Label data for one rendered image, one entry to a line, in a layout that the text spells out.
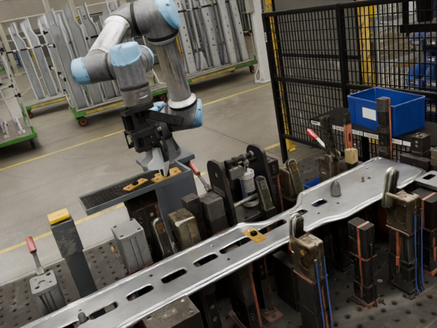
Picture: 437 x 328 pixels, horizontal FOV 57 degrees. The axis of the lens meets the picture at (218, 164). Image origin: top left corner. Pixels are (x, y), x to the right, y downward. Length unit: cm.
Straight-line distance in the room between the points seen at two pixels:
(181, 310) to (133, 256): 30
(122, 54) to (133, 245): 54
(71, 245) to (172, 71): 71
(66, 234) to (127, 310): 37
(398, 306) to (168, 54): 114
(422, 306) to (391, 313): 10
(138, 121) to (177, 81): 53
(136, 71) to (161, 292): 57
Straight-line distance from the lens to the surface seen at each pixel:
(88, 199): 140
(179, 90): 160
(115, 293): 120
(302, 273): 120
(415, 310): 145
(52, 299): 126
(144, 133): 106
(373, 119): 188
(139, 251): 125
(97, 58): 118
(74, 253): 140
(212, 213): 135
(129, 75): 104
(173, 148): 172
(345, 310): 143
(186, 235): 128
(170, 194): 174
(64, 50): 804
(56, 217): 136
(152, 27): 149
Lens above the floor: 168
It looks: 22 degrees down
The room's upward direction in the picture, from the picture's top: 12 degrees counter-clockwise
